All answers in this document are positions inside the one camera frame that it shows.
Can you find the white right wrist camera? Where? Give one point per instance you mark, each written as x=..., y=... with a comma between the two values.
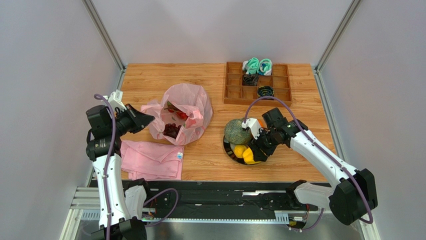
x=253, y=125

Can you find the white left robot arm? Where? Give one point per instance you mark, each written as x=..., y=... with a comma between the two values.
x=120, y=207

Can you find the fake orange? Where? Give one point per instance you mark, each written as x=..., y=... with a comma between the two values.
x=262, y=125

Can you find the wooden compartment tray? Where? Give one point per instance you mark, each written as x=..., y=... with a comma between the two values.
x=237, y=94

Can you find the pink folded cloth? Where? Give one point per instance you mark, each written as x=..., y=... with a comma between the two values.
x=152, y=161

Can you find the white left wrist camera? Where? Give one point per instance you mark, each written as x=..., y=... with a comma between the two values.
x=115, y=100

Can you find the fake dark grapes bunch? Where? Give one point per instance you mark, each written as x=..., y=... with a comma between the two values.
x=171, y=130

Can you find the dark blue yellow rolled sock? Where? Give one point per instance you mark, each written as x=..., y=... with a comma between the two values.
x=265, y=91

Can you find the fake yellow bell pepper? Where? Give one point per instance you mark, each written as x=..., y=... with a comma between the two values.
x=248, y=157

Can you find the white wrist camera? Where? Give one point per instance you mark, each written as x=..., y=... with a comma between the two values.
x=253, y=125
x=115, y=100

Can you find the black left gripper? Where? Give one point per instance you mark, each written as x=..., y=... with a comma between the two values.
x=139, y=120

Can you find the teal white rolled sock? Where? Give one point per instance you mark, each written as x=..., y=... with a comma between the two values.
x=251, y=66

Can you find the black patterned rolled sock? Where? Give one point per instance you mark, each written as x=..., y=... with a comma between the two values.
x=250, y=80

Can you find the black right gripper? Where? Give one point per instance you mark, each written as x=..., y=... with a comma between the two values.
x=263, y=143

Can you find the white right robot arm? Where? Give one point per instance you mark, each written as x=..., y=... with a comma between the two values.
x=351, y=195

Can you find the fake yellow lemon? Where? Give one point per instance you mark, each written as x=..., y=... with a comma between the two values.
x=239, y=151

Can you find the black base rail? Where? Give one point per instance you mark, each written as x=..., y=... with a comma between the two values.
x=222, y=200

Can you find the pink plastic bag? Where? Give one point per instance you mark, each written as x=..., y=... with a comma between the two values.
x=191, y=99

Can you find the fake green netted melon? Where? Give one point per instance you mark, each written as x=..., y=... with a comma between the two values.
x=235, y=134

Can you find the black rimmed plate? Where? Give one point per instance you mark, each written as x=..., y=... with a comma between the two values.
x=228, y=148

